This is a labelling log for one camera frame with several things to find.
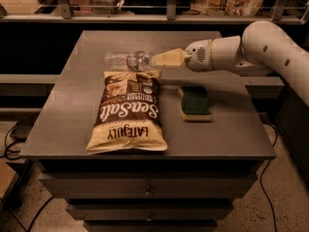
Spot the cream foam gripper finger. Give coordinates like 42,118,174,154
151,48,191,68

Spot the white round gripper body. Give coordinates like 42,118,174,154
185,40,212,72

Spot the clear plastic water bottle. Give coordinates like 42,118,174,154
103,51,154,72

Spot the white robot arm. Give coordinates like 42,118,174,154
151,21,309,105

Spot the brown sea salt chip bag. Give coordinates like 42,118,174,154
86,71,168,154

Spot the green yellow sponge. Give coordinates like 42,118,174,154
179,85,211,122

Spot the grey drawer cabinet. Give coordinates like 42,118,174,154
21,31,274,232

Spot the metal shelf railing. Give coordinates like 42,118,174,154
0,0,309,24

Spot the black floor cable right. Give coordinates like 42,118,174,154
259,123,279,232

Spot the black floor cables left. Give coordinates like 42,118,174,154
0,113,41,161

